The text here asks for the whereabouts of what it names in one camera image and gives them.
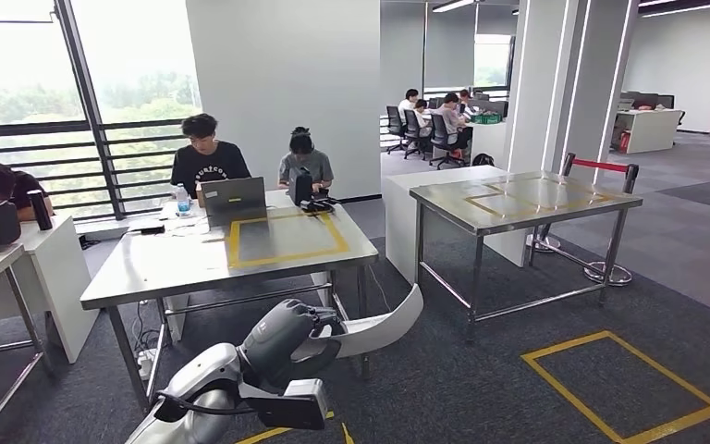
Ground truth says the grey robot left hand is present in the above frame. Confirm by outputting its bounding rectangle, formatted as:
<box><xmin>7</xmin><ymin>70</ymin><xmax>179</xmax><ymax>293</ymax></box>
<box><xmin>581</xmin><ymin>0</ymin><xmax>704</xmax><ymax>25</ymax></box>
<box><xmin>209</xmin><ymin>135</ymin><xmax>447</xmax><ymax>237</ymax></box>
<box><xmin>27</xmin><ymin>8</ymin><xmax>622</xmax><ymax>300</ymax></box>
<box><xmin>239</xmin><ymin>298</ymin><xmax>345</xmax><ymax>391</ymax></box>

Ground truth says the white curved plastic part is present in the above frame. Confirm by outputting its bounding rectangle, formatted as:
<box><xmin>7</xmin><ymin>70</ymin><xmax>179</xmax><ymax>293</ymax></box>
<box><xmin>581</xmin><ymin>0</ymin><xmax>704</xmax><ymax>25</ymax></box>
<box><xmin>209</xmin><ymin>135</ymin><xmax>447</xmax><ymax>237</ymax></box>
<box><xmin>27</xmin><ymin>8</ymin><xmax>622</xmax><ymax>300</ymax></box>
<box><xmin>290</xmin><ymin>282</ymin><xmax>424</xmax><ymax>362</ymax></box>

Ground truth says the steel workbench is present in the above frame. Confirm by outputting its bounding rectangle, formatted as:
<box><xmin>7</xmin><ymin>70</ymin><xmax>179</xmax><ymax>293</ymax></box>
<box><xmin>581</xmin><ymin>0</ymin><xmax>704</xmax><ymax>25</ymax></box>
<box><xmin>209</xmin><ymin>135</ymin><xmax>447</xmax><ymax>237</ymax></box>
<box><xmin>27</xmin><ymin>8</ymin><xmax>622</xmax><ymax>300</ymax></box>
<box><xmin>409</xmin><ymin>169</ymin><xmax>644</xmax><ymax>341</ymax></box>
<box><xmin>79</xmin><ymin>190</ymin><xmax>381</xmax><ymax>412</ymax></box>

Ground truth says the white power strip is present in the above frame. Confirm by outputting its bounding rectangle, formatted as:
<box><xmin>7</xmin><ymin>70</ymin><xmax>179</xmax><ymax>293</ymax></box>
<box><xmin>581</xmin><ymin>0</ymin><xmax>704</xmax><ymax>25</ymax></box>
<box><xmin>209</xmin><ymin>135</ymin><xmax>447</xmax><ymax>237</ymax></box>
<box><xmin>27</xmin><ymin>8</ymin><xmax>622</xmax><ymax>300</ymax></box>
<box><xmin>137</xmin><ymin>349</ymin><xmax>160</xmax><ymax>381</ymax></box>

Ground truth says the black desk gadget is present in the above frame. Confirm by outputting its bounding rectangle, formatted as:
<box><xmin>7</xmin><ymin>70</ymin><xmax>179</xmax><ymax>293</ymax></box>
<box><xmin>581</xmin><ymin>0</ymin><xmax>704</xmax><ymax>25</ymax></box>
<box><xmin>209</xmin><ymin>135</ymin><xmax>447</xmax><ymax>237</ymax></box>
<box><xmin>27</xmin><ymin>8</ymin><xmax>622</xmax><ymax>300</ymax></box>
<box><xmin>300</xmin><ymin>194</ymin><xmax>339</xmax><ymax>215</ymax></box>

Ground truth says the grey laptop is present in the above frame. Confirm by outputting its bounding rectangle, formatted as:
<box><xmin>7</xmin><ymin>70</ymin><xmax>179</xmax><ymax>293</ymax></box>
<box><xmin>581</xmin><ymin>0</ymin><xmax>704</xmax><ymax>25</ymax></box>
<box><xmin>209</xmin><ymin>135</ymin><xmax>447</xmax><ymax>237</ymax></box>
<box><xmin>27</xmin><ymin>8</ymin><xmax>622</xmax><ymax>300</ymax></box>
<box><xmin>200</xmin><ymin>176</ymin><xmax>269</xmax><ymax>229</ymax></box>

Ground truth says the white cabinet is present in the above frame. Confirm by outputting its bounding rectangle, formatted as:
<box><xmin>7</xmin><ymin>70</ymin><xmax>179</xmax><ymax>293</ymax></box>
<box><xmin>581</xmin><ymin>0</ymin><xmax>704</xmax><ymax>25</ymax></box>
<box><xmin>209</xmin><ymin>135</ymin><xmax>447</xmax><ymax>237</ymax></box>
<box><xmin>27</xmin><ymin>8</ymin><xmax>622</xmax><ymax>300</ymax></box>
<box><xmin>382</xmin><ymin>164</ymin><xmax>528</xmax><ymax>284</ymax></box>

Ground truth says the white desk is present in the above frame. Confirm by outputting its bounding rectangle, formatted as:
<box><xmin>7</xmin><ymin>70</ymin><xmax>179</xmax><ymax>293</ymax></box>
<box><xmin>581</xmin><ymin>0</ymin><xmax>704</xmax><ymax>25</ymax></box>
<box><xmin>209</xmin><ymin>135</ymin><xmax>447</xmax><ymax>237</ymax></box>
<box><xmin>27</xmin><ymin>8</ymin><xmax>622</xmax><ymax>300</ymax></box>
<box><xmin>612</xmin><ymin>108</ymin><xmax>684</xmax><ymax>155</ymax></box>
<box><xmin>0</xmin><ymin>214</ymin><xmax>100</xmax><ymax>365</ymax></box>
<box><xmin>471</xmin><ymin>119</ymin><xmax>509</xmax><ymax>167</ymax></box>

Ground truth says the black office chair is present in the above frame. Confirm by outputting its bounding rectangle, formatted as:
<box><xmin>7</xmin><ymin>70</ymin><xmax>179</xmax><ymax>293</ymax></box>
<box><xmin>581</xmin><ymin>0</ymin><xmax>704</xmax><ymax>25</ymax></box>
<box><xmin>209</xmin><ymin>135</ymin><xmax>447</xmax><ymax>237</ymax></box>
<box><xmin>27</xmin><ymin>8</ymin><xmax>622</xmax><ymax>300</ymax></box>
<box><xmin>386</xmin><ymin>105</ymin><xmax>409</xmax><ymax>154</ymax></box>
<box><xmin>428</xmin><ymin>112</ymin><xmax>467</xmax><ymax>171</ymax></box>
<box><xmin>402</xmin><ymin>108</ymin><xmax>433</xmax><ymax>162</ymax></box>

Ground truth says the dark window railing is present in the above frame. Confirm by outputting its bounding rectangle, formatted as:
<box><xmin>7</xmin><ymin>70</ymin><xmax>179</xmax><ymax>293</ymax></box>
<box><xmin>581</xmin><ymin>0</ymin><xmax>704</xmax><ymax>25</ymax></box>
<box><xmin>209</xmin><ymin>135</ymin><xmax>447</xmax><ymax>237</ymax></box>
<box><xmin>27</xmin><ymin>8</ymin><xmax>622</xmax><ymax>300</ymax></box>
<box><xmin>0</xmin><ymin>0</ymin><xmax>188</xmax><ymax>220</ymax></box>

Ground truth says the black tumbler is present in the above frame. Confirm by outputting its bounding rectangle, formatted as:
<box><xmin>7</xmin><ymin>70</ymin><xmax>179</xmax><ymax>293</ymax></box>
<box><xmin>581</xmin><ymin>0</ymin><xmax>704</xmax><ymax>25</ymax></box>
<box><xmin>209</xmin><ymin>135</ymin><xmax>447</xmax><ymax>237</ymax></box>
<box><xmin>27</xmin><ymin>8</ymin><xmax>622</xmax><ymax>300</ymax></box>
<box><xmin>27</xmin><ymin>188</ymin><xmax>55</xmax><ymax>231</ymax></box>

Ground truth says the red barrier belt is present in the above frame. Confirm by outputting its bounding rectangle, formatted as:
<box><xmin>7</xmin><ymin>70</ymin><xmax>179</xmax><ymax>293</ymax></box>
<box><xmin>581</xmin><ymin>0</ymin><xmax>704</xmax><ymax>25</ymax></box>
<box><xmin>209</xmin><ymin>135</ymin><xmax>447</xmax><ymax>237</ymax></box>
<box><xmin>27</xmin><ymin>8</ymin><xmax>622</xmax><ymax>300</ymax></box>
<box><xmin>570</xmin><ymin>157</ymin><xmax>630</xmax><ymax>175</ymax></box>

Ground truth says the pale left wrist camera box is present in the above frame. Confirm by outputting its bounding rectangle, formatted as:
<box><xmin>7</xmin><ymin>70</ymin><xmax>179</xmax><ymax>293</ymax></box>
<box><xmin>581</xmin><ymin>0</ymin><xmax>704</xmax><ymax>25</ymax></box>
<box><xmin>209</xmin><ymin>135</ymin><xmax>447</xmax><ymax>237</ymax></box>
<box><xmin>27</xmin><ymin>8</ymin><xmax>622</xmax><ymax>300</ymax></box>
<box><xmin>239</xmin><ymin>378</ymin><xmax>330</xmax><ymax>431</ymax></box>

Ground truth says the chrome stanchion post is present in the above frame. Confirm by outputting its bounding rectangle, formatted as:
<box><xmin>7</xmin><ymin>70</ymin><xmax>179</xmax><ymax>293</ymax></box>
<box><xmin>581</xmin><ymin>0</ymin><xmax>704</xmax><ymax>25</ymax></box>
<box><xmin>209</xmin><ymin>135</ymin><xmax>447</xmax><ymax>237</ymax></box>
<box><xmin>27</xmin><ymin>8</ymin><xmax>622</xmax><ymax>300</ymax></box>
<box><xmin>526</xmin><ymin>153</ymin><xmax>577</xmax><ymax>253</ymax></box>
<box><xmin>582</xmin><ymin>162</ymin><xmax>641</xmax><ymax>288</ymax></box>

